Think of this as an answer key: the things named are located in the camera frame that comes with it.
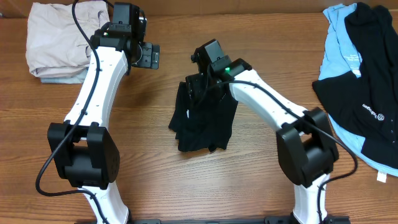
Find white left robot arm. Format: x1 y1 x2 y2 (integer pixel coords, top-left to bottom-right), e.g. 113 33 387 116
47 28 160 223

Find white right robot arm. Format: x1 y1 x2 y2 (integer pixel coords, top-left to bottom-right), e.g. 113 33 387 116
186 56 339 223

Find blue folded jeans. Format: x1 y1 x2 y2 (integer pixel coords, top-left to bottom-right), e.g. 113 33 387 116
40 68 88 84

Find beige folded trousers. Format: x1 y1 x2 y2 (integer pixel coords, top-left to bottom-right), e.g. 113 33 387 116
25 2 91 78

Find black polo shirt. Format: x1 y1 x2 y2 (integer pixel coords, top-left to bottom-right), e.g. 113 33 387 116
312 2 397 169

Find light blue t-shirt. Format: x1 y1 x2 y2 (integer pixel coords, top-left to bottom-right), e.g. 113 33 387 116
318 3 397 181

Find black t-shirt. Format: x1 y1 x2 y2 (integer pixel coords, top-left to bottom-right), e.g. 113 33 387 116
169 82 238 152

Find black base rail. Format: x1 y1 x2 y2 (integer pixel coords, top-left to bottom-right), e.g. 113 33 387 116
127 214 351 224

